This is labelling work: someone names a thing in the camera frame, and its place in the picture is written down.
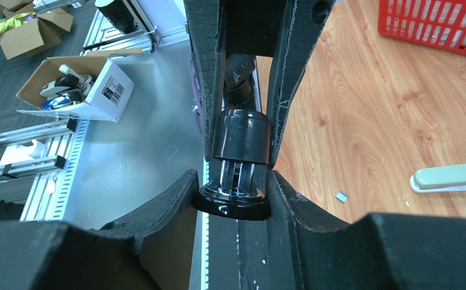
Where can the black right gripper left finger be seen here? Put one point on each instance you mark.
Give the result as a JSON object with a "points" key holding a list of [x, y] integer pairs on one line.
{"points": [[149, 248]]}

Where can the slotted grey cable duct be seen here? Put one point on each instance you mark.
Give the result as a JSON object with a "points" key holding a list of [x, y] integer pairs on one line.
{"points": [[50, 153]]}

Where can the white cardboard box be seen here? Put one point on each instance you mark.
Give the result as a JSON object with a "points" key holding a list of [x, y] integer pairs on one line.
{"points": [[89, 87]]}

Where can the red plastic shopping basket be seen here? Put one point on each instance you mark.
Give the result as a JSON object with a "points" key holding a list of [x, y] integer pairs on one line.
{"points": [[438, 24]]}

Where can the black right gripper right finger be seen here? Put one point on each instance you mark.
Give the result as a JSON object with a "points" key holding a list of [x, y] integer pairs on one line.
{"points": [[309, 248]]}

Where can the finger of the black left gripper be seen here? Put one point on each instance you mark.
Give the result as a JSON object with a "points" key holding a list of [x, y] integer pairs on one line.
{"points": [[207, 27], [302, 24]]}

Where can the brown cardboard box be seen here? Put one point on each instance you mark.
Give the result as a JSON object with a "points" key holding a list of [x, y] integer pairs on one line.
{"points": [[29, 33]]}

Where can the small staple piece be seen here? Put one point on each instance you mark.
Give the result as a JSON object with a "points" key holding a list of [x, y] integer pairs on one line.
{"points": [[342, 197]]}

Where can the black stapler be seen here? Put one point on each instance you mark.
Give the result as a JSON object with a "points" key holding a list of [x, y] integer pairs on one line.
{"points": [[241, 142]]}

